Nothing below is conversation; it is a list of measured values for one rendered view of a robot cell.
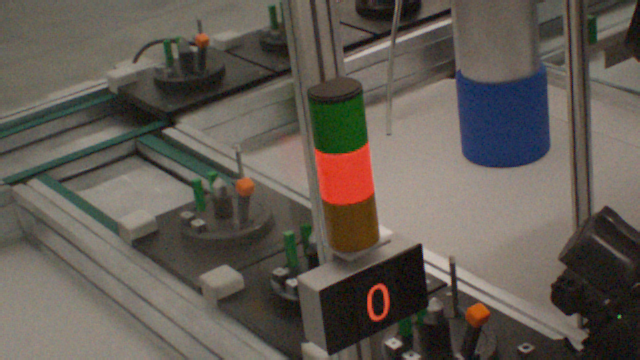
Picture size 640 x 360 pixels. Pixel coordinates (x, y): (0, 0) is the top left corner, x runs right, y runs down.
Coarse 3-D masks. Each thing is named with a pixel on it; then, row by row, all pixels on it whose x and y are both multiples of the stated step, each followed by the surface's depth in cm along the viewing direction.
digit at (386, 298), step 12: (372, 276) 121; (384, 276) 122; (360, 288) 121; (372, 288) 122; (384, 288) 123; (360, 300) 121; (372, 300) 122; (384, 300) 123; (396, 300) 124; (360, 312) 122; (372, 312) 123; (384, 312) 124; (396, 312) 125; (360, 324) 122; (372, 324) 123; (360, 336) 123
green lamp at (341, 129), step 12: (360, 96) 115; (312, 108) 115; (324, 108) 114; (336, 108) 114; (348, 108) 114; (360, 108) 115; (312, 120) 116; (324, 120) 115; (336, 120) 114; (348, 120) 115; (360, 120) 115; (324, 132) 115; (336, 132) 115; (348, 132) 115; (360, 132) 116; (324, 144) 116; (336, 144) 115; (348, 144) 115; (360, 144) 116
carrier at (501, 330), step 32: (448, 256) 155; (448, 288) 168; (416, 320) 159; (448, 320) 152; (512, 320) 160; (384, 352) 153; (416, 352) 152; (448, 352) 151; (480, 352) 151; (512, 352) 153
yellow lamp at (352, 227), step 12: (324, 204) 119; (336, 204) 118; (348, 204) 118; (360, 204) 118; (372, 204) 119; (324, 216) 120; (336, 216) 119; (348, 216) 118; (360, 216) 119; (372, 216) 120; (336, 228) 119; (348, 228) 119; (360, 228) 119; (372, 228) 120; (336, 240) 120; (348, 240) 120; (360, 240) 120; (372, 240) 120
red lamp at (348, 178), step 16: (368, 144) 118; (320, 160) 117; (336, 160) 116; (352, 160) 116; (368, 160) 118; (320, 176) 118; (336, 176) 117; (352, 176) 117; (368, 176) 118; (336, 192) 118; (352, 192) 117; (368, 192) 118
